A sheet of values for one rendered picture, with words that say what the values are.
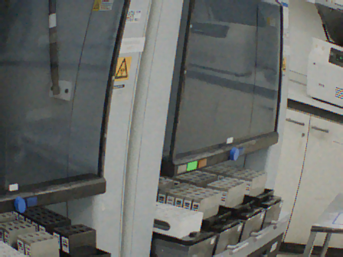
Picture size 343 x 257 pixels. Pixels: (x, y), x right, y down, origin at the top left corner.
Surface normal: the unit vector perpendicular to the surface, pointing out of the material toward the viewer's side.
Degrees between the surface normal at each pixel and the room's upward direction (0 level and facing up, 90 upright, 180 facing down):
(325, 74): 90
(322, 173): 90
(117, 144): 90
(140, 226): 90
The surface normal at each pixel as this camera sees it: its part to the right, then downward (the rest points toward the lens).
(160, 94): 0.86, 0.20
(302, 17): -0.49, 0.09
